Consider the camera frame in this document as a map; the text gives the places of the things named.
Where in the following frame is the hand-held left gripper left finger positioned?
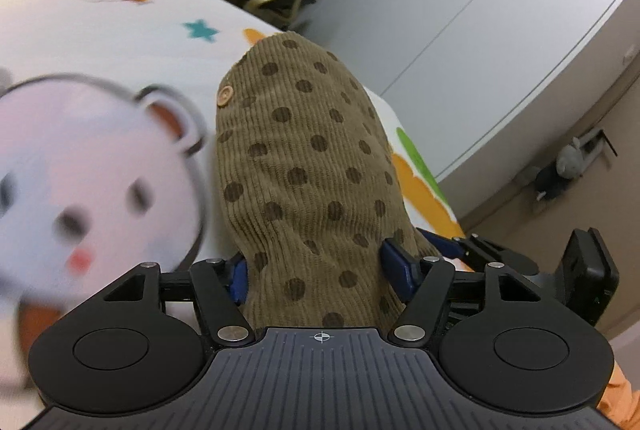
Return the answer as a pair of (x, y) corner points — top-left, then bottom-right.
(101, 257), (255, 347)

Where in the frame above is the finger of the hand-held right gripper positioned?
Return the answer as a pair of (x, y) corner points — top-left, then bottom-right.
(416, 229), (542, 277)

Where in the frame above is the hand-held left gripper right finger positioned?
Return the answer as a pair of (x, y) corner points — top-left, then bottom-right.
(381, 240), (542, 346)

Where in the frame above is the brown polka-dot corduroy garment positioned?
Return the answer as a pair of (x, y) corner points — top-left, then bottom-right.
(212, 32), (441, 328)

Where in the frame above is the grey plush toy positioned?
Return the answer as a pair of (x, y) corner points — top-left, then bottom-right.
(532, 135), (608, 203)

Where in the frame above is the person's orange clothing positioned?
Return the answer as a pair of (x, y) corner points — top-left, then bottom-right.
(597, 360), (640, 430)

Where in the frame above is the white cartoon printed blanket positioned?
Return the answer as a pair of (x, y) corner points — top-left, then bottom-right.
(0, 0), (468, 411)

